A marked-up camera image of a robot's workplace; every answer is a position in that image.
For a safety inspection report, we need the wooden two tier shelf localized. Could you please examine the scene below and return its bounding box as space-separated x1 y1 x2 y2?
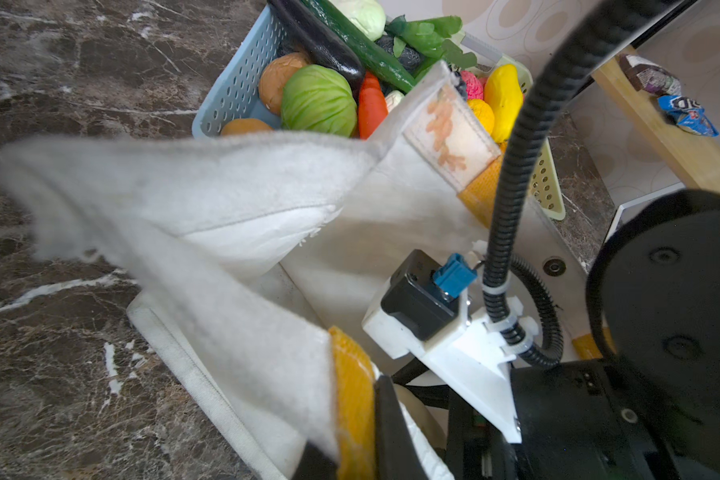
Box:
590 50 720 241

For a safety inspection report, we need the long green cucumber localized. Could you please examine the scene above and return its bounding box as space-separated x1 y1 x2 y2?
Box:
302 0 416 93

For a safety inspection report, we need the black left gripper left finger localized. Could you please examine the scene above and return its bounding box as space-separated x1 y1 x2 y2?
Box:
291 442 337 480

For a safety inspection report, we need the white canvas grocery bag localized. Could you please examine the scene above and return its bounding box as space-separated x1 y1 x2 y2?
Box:
0 64 505 479

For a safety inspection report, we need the red orange pepper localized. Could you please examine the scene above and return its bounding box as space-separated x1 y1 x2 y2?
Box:
357 71 388 140

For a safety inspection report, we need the dark purple eggplant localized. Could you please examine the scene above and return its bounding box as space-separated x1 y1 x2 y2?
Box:
268 0 365 94

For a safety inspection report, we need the light blue plastic basket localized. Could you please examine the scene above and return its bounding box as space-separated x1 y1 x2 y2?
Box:
193 5 318 138

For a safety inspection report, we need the brown round potato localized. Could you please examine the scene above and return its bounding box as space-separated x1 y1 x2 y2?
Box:
258 52 311 115

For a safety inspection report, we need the green cabbage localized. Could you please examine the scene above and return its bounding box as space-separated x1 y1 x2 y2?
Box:
281 65 357 138

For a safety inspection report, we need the white chinese cabbage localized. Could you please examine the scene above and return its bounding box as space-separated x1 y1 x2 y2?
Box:
385 90 405 112

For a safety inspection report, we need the pale green plastic basket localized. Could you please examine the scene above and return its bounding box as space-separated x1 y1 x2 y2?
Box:
460 33 566 221

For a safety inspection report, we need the green leafy vegetable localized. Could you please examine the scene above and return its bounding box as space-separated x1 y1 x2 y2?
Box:
376 15 477 79

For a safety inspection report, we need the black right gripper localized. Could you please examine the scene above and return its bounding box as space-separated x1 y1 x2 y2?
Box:
445 360 654 479

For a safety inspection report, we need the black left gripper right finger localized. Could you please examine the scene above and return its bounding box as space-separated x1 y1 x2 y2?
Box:
375 375 428 480

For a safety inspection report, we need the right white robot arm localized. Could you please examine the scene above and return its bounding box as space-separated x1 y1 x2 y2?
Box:
460 189 720 479

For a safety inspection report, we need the yellow papaya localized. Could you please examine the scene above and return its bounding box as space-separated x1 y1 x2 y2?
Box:
484 64 524 144

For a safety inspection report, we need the pale white green squash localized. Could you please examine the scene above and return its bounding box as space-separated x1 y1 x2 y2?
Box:
332 0 387 41

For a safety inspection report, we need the pink dragon fruit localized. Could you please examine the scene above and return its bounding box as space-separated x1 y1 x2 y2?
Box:
457 70 484 101

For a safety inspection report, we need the blue candy packet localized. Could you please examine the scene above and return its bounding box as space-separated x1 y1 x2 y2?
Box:
657 95 719 138

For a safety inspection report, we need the dark candy packet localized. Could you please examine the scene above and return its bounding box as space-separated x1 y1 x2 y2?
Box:
618 54 682 96

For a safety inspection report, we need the orange yellow mango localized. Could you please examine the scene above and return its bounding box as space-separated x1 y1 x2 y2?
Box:
220 118 272 136

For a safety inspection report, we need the yellow orange citrus fruit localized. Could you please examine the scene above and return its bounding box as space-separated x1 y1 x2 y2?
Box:
467 99 495 136

